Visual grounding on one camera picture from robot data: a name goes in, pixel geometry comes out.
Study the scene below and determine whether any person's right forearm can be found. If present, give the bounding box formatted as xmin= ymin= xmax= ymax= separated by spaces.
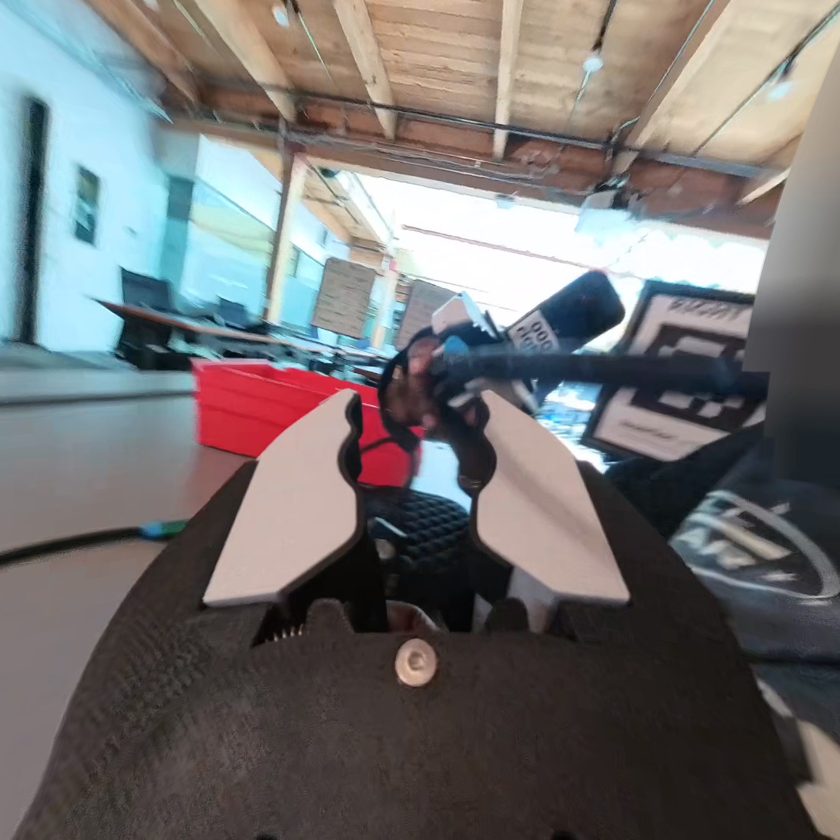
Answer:
xmin=600 ymin=425 xmax=769 ymax=536

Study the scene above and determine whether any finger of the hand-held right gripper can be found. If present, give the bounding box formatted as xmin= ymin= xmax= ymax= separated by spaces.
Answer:
xmin=453 ymin=377 xmax=544 ymax=416
xmin=430 ymin=292 xmax=503 ymax=342

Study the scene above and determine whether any dark wall sign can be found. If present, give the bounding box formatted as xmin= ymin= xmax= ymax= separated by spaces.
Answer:
xmin=74 ymin=166 xmax=102 ymax=245

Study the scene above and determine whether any framed marker poster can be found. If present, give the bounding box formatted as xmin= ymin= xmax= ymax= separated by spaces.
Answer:
xmin=581 ymin=279 xmax=769 ymax=463

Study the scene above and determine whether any person's right hand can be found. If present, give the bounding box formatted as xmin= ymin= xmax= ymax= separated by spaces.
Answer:
xmin=382 ymin=338 xmax=475 ymax=448

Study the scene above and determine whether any handwritten whiteboard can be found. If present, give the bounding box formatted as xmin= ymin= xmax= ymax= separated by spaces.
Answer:
xmin=394 ymin=279 xmax=457 ymax=352
xmin=311 ymin=257 xmax=376 ymax=340

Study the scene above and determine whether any wooden office desk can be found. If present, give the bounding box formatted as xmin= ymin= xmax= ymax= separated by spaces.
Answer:
xmin=95 ymin=298 xmax=322 ymax=368

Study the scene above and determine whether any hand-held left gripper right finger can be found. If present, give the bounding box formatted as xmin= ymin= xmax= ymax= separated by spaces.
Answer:
xmin=456 ymin=390 xmax=632 ymax=634

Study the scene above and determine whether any dark door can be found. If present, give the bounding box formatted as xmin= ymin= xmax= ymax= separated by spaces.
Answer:
xmin=18 ymin=97 xmax=51 ymax=343

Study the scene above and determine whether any red plastic bin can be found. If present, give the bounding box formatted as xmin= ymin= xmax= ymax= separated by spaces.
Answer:
xmin=192 ymin=360 xmax=424 ymax=488

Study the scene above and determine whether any green-plug braided hdmi cable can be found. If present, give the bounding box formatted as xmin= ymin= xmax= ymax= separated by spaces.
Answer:
xmin=0 ymin=520 xmax=191 ymax=567
xmin=427 ymin=335 xmax=770 ymax=403

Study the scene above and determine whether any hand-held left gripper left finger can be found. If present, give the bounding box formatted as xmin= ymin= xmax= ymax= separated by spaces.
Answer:
xmin=202 ymin=388 xmax=388 ymax=634

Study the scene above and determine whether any white ceiling projector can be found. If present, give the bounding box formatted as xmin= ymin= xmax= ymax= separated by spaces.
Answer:
xmin=576 ymin=189 xmax=632 ymax=232

